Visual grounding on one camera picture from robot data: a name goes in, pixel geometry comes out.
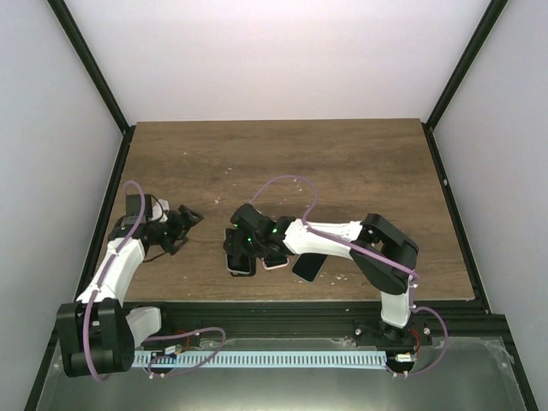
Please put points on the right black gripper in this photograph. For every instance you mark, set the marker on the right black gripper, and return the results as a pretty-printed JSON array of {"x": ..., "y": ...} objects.
[{"x": 265, "y": 253}]

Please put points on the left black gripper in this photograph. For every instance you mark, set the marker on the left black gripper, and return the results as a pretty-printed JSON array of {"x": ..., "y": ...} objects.
[{"x": 181, "y": 228}]

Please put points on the pink phone case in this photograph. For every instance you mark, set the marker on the pink phone case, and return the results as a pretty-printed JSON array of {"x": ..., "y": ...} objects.
[{"x": 276, "y": 263}]

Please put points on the teal-edged black phone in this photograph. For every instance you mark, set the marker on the teal-edged black phone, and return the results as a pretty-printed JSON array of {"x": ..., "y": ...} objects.
[{"x": 276, "y": 262}]

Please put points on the silver-edged black phone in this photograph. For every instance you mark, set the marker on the silver-edged black phone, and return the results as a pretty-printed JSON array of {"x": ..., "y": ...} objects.
[{"x": 240, "y": 266}]

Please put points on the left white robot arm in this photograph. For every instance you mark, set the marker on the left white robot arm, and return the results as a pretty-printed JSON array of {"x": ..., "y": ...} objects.
[{"x": 96, "y": 336}]

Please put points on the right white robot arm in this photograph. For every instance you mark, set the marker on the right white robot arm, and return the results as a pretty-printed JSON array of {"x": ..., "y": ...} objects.
[{"x": 382, "y": 253}]

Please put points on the light blue slotted cable duct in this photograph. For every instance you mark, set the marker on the light blue slotted cable duct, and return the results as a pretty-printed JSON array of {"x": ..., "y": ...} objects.
[{"x": 267, "y": 359}]

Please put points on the black aluminium frame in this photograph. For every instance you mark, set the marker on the black aluminium frame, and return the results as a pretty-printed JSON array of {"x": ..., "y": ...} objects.
[{"x": 283, "y": 320}]

